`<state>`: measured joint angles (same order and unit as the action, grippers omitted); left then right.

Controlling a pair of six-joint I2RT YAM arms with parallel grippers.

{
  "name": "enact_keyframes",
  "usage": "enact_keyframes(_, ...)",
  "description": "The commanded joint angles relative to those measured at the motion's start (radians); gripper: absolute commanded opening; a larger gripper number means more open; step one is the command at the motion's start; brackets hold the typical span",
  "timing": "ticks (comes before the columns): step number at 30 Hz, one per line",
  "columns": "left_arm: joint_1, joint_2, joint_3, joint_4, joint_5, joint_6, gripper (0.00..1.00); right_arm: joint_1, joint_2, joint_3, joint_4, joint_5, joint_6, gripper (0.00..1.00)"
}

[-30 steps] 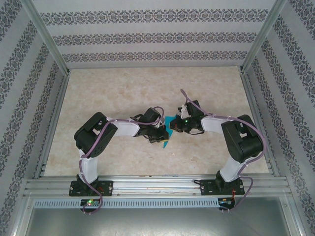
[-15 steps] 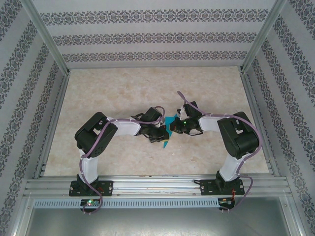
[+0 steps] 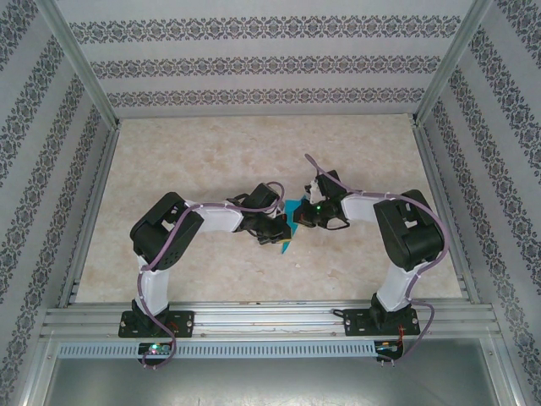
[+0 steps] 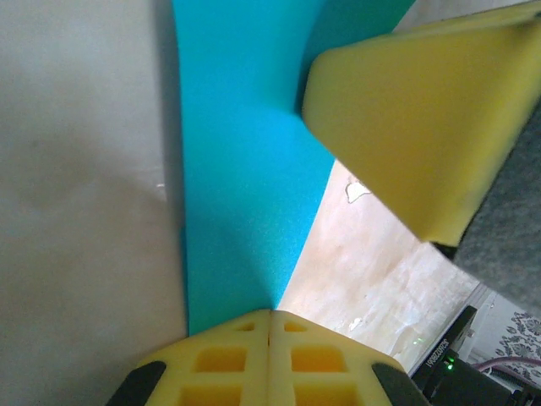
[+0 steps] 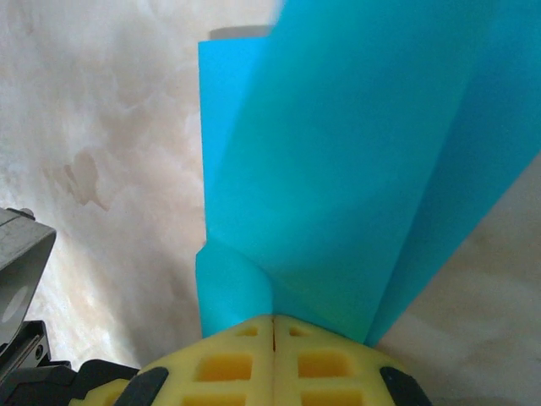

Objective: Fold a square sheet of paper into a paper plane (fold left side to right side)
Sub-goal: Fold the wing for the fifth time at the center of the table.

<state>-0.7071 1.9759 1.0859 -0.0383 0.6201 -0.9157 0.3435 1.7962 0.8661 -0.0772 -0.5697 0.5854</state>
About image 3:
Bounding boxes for grey slotted cable duct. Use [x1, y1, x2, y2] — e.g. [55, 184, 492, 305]
[57, 341, 405, 359]

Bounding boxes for aluminium table side rail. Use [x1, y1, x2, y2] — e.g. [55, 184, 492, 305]
[412, 120, 481, 304]
[58, 120, 123, 308]

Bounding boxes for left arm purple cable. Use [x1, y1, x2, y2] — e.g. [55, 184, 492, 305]
[138, 180, 288, 370]

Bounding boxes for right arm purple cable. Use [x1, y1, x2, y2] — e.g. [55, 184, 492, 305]
[303, 153, 450, 368]

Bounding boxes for aluminium frame post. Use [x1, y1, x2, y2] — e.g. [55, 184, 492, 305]
[32, 0, 123, 130]
[412, 0, 495, 127]

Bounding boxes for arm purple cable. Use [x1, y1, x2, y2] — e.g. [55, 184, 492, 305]
[303, 153, 450, 368]
[138, 180, 288, 370]

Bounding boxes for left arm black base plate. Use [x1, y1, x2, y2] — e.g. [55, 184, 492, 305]
[117, 310, 196, 339]

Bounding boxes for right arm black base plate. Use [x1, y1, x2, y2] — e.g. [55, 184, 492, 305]
[342, 307, 422, 338]

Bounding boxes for blue paper sheet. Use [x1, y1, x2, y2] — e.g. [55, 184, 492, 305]
[278, 198, 305, 255]

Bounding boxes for grey sheet metal panel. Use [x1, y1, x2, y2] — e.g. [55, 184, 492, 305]
[41, 357, 515, 406]

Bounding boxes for right gripper thin black cable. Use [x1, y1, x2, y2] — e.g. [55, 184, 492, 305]
[323, 217, 351, 233]

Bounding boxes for small LED circuit board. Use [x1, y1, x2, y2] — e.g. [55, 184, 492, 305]
[137, 341, 174, 356]
[375, 341, 405, 356]

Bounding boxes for long aluminium mounting rail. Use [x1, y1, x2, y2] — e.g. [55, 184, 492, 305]
[40, 299, 502, 339]

